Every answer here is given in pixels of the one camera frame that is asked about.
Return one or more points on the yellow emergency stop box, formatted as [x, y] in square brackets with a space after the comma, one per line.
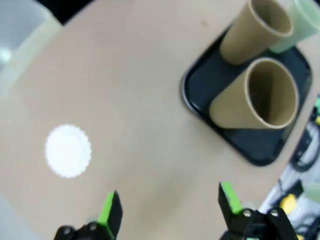
[288, 200]

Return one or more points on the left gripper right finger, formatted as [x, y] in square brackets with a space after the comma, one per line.
[230, 207]

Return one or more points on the olive brown tall cup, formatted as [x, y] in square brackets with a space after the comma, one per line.
[240, 37]

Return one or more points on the black plastic serving tray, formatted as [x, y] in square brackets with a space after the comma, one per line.
[250, 147]

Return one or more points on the white scalloped paper coaster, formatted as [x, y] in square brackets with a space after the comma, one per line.
[67, 150]

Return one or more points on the large white table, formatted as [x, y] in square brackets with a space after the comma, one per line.
[22, 25]

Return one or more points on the light tan tall cup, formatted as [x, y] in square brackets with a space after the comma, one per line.
[230, 107]

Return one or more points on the pale green tall cup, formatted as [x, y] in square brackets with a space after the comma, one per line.
[300, 27]

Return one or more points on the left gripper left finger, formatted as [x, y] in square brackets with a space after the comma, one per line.
[110, 220]

